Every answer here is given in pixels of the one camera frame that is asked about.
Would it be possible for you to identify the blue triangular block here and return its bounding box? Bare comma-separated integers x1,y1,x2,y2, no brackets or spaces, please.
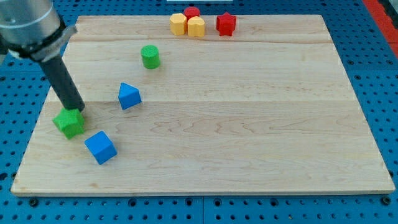
118,82,142,110

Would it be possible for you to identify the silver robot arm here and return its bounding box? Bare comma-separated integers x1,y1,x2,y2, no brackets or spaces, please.
1,0,85,111

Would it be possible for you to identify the green cylinder block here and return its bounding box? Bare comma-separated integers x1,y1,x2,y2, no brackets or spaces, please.
141,45,160,69

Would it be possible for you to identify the red star block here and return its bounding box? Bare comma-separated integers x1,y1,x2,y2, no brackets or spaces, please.
216,12,237,36

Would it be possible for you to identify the yellow heart block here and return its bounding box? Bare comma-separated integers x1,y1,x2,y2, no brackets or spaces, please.
187,16,205,37

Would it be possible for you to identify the wooden board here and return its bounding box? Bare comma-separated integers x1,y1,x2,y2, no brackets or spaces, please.
11,15,395,197

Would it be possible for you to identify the red cylinder block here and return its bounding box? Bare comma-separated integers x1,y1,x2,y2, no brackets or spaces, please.
183,6,200,21

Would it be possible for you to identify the yellow hexagon block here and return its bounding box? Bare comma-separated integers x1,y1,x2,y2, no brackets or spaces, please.
169,13,187,35

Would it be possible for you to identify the green star block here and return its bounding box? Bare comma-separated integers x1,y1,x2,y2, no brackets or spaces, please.
52,108,85,139

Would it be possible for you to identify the blue cube block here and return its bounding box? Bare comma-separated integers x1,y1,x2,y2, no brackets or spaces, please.
84,131,118,165

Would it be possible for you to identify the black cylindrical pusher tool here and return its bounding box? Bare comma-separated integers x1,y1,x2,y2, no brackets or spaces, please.
39,54,85,111

